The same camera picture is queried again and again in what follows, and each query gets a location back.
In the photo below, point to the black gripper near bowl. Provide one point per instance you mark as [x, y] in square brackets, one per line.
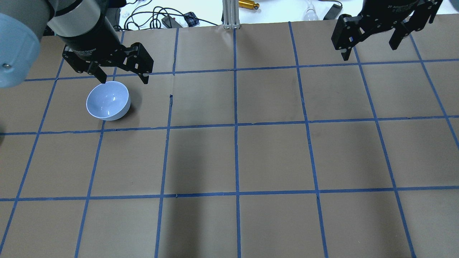
[90, 41]

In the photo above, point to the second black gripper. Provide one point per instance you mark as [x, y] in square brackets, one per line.
[396, 11]

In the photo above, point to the robot arm near blue bowl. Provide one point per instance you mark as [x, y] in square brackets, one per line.
[22, 25]

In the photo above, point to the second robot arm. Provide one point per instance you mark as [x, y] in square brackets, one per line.
[378, 16]

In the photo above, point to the blue bowl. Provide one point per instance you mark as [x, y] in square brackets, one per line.
[109, 101]

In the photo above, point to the black power adapter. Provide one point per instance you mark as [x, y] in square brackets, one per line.
[333, 12]

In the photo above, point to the white light bulb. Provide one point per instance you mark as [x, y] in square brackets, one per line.
[310, 13]

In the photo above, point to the brass cylinder tool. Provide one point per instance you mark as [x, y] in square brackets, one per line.
[248, 4]

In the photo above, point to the aluminium frame post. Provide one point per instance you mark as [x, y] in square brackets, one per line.
[231, 14]

